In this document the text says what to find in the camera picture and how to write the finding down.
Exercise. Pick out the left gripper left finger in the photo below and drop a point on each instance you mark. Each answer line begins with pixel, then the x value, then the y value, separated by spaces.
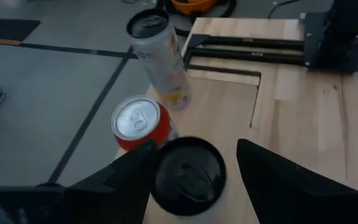
pixel 73 205

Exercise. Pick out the Fanta soda can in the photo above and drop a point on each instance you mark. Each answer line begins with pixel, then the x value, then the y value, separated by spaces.
pixel 141 124

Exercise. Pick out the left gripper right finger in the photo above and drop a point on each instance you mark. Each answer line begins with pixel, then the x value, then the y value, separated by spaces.
pixel 306 199

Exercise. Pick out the large silver blue can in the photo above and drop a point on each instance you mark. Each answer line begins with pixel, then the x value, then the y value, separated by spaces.
pixel 162 62

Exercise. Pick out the orange shop vacuum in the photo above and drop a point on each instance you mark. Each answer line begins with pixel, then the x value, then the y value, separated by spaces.
pixel 194 4

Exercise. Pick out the hazard-striped black floor mat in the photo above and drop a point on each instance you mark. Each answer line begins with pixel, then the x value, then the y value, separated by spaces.
pixel 8 28

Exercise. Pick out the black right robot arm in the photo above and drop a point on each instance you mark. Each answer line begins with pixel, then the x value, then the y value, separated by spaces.
pixel 346 34

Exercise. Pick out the black aluminium rig frame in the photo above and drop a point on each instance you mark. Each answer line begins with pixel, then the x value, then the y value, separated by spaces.
pixel 244 51

